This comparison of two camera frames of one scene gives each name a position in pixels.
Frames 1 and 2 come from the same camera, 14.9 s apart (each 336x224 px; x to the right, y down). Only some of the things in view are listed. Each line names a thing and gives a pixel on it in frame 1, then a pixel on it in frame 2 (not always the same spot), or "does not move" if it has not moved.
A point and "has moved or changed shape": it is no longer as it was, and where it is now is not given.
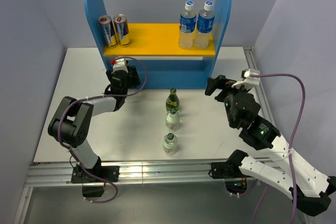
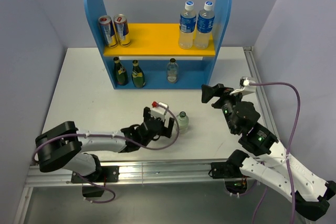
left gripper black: (133, 81) to (146, 115)
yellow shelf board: (156, 39) does not move
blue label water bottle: (187, 26) does not move
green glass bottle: (172, 100) has moved or changed shape
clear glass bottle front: (170, 144) to (183, 121)
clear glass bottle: (172, 120) has moved or changed shape
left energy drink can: (108, 31) does not move
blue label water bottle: (205, 26) does not move
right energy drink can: (122, 30) does not move
